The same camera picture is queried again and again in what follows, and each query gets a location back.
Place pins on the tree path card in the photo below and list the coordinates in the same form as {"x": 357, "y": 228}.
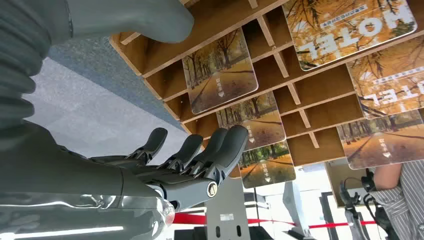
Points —
{"x": 261, "y": 122}
{"x": 381, "y": 142}
{"x": 220, "y": 73}
{"x": 268, "y": 165}

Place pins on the autumn leaves hotel card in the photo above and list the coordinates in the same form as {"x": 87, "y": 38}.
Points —
{"x": 391, "y": 86}
{"x": 348, "y": 30}

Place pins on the red barrier tape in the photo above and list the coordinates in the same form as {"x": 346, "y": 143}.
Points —
{"x": 188, "y": 219}

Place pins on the wooden card rack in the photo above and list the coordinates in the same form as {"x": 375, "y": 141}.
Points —
{"x": 212, "y": 16}

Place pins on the person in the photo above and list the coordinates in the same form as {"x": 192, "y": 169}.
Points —
{"x": 404, "y": 202}

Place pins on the black frame bar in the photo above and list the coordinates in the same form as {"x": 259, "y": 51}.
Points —
{"x": 328, "y": 215}

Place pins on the white stand leg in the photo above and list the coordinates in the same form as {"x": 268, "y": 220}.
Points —
{"x": 294, "y": 205}

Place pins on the ribbed grey right arm sleeve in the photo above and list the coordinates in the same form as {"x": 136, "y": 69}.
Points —
{"x": 16, "y": 66}

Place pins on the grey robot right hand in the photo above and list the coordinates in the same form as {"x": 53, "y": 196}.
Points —
{"x": 66, "y": 179}

